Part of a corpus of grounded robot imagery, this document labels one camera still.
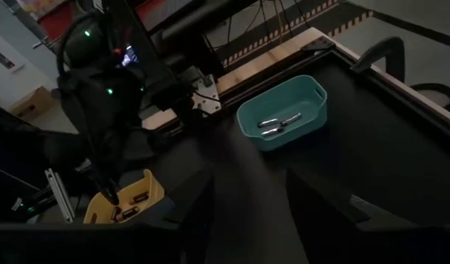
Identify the colourful wall poster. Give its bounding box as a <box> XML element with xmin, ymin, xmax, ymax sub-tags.
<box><xmin>15</xmin><ymin>0</ymin><xmax>64</xmax><ymax>15</ymax></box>

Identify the red storage cabinet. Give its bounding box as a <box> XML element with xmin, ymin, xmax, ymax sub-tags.
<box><xmin>37</xmin><ymin>1</ymin><xmax>79</xmax><ymax>41</ymax></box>

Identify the plywood table base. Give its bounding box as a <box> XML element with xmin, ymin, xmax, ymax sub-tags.
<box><xmin>142</xmin><ymin>27</ymin><xmax>323</xmax><ymax>130</ymax></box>

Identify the yellow plastic bin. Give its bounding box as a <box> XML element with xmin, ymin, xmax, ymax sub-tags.
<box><xmin>84</xmin><ymin>169</ymin><xmax>166</xmax><ymax>224</ymax></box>

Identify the silver battery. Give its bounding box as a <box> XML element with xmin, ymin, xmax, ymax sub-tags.
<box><xmin>260</xmin><ymin>126</ymin><xmax>284</xmax><ymax>137</ymax></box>
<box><xmin>257</xmin><ymin>117</ymin><xmax>280</xmax><ymax>128</ymax></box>
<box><xmin>279</xmin><ymin>112</ymin><xmax>302</xmax><ymax>128</ymax></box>

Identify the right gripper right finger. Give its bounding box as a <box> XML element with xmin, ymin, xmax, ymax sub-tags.
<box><xmin>285</xmin><ymin>169</ymin><xmax>372</xmax><ymax>264</ymax></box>

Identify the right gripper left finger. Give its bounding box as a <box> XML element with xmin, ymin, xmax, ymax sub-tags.
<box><xmin>162</xmin><ymin>172</ymin><xmax>215</xmax><ymax>264</ymax></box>

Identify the black desk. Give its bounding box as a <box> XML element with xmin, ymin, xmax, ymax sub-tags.
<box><xmin>135</xmin><ymin>0</ymin><xmax>262</xmax><ymax>41</ymax></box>

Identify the cardboard box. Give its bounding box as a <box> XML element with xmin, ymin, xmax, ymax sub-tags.
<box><xmin>8</xmin><ymin>86</ymin><xmax>57</xmax><ymax>122</ymax></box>

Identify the black bent tube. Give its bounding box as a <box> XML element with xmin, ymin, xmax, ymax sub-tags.
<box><xmin>351</xmin><ymin>36</ymin><xmax>405</xmax><ymax>84</ymax></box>

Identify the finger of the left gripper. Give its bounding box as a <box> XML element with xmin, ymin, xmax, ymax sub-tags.
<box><xmin>87</xmin><ymin>166</ymin><xmax>120</xmax><ymax>206</ymax></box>

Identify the long black floor cable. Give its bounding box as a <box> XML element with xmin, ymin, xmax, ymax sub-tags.
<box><xmin>410</xmin><ymin>82</ymin><xmax>450</xmax><ymax>117</ymax></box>

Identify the teal plastic bin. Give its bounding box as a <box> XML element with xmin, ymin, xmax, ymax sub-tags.
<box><xmin>236</xmin><ymin>74</ymin><xmax>328</xmax><ymax>153</ymax></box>

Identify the black laptop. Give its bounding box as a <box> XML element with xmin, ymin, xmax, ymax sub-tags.
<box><xmin>120</xmin><ymin>45</ymin><xmax>139</xmax><ymax>69</ymax></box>

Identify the silver aluminium extrusion bar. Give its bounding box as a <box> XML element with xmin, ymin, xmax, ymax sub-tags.
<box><xmin>45</xmin><ymin>168</ymin><xmax>74</xmax><ymax>224</ymax></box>

